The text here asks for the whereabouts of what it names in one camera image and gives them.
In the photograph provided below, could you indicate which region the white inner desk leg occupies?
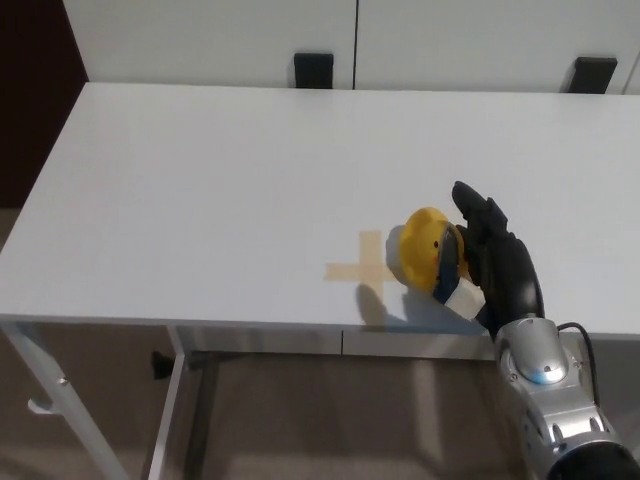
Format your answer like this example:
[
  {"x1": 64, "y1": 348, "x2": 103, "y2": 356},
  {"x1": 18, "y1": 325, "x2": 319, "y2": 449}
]
[{"x1": 146, "y1": 325, "x2": 194, "y2": 480}]

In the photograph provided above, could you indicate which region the short beige tape strip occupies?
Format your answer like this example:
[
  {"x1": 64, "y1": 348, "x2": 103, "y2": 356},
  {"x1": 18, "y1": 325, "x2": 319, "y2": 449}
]
[{"x1": 324, "y1": 261, "x2": 401, "y2": 283}]

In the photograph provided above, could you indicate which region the dark maroon panel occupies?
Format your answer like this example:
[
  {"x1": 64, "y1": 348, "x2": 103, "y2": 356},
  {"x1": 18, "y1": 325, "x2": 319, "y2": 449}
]
[{"x1": 0, "y1": 0, "x2": 91, "y2": 209}]

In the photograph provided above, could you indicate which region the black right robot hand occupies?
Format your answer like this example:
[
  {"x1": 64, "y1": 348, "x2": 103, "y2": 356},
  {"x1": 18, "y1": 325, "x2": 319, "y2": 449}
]
[{"x1": 433, "y1": 180, "x2": 547, "y2": 343}]

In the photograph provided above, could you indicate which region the black floor foot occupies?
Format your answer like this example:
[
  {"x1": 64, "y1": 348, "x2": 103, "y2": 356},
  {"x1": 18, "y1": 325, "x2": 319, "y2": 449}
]
[{"x1": 151, "y1": 350, "x2": 174, "y2": 381}]

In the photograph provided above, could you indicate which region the white slanted desk leg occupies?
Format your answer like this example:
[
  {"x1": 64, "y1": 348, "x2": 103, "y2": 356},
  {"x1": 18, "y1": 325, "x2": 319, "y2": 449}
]
[{"x1": 1, "y1": 322, "x2": 130, "y2": 480}]

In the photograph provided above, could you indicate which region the black partition bracket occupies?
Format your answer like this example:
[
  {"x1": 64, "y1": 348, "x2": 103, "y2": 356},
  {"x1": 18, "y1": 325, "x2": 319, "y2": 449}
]
[
  {"x1": 293, "y1": 51, "x2": 335, "y2": 91},
  {"x1": 565, "y1": 55, "x2": 619, "y2": 95}
]

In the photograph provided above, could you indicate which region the yellow rubber duck toy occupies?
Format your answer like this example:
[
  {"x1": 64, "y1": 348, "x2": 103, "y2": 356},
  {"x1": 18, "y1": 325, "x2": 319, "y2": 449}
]
[{"x1": 396, "y1": 205, "x2": 474, "y2": 295}]

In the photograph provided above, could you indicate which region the long beige tape strip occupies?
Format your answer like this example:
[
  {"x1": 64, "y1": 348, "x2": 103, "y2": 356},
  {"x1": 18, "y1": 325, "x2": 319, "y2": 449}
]
[{"x1": 358, "y1": 230, "x2": 389, "y2": 332}]

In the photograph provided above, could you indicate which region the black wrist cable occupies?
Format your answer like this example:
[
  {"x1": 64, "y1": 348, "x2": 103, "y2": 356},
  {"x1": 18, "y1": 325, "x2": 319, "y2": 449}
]
[{"x1": 556, "y1": 322, "x2": 602, "y2": 402}]

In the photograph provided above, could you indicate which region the white hook on desk leg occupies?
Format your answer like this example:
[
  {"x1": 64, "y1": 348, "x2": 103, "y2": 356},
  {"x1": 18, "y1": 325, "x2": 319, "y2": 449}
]
[{"x1": 26, "y1": 397, "x2": 62, "y2": 417}]

